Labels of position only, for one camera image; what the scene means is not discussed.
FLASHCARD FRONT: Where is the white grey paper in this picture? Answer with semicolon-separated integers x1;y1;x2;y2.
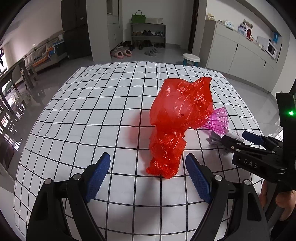
207;130;244;153

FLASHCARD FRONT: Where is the dark wardrobe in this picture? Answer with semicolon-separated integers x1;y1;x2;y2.
61;0;91;59

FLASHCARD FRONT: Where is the long grey cabinet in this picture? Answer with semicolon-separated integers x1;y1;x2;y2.
199;20;276;92

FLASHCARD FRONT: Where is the grey shoe rack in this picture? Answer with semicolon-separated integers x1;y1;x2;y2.
130;23;167;49

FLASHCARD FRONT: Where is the white black grid tablecloth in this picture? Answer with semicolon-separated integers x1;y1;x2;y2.
14;62;261;240

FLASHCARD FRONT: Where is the grey slippers pair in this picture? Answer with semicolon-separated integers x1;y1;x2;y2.
144;48;160;57

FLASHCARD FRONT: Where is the green handbag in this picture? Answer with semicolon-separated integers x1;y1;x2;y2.
131;10;146;24

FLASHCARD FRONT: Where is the white round plastic stool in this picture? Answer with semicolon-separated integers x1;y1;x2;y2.
183;53;201;67

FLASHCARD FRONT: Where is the pink slippers pair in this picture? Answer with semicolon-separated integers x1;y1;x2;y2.
112;49;132;59

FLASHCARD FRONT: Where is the white microwave oven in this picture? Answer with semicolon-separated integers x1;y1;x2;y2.
264;39;278;59

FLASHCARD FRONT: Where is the right hand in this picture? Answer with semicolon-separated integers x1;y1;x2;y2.
259;180;295;221

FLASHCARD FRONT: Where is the red plastic bag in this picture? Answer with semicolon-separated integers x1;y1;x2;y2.
146;77;214;179

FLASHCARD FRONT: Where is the pink foam fruit net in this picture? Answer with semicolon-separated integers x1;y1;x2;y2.
202;107;229;135

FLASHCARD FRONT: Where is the red thermos bottle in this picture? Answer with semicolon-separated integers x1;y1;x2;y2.
246;29;251;39

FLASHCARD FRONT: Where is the tall grey cupboard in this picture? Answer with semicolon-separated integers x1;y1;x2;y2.
86;0;123;63

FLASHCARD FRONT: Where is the beige sofa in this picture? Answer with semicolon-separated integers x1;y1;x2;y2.
23;31;68;72

